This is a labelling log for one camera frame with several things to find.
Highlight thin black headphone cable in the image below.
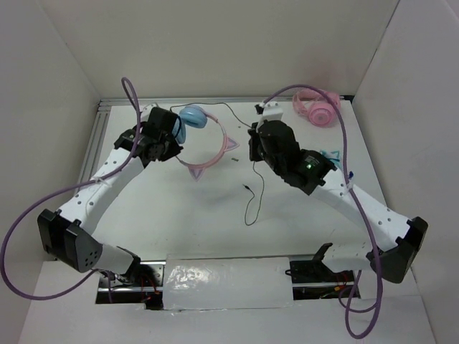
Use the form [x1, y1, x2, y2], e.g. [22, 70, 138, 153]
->
[169, 102, 266, 226]

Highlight blue pink cat-ear headphones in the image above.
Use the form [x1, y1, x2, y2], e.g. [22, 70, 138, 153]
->
[173, 104, 240, 181]

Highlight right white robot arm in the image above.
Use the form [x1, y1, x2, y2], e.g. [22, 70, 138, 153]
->
[248, 120, 428, 284]

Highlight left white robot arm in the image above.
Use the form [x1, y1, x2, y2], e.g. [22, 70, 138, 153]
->
[37, 107, 182, 286]

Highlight pink over-ear headphones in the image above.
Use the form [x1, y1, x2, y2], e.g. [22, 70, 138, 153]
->
[293, 88, 336, 128]

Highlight teal white headphones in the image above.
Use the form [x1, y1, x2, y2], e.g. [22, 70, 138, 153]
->
[319, 150, 342, 170]

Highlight silver foil sheet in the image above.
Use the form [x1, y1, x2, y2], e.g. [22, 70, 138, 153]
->
[163, 257, 293, 310]

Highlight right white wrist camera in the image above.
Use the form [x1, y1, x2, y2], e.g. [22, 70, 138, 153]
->
[255, 101, 284, 125]

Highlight aluminium rail frame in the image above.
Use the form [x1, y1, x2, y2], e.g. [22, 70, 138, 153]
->
[54, 95, 354, 260]

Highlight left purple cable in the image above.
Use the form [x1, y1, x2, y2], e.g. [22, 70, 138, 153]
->
[0, 76, 151, 304]

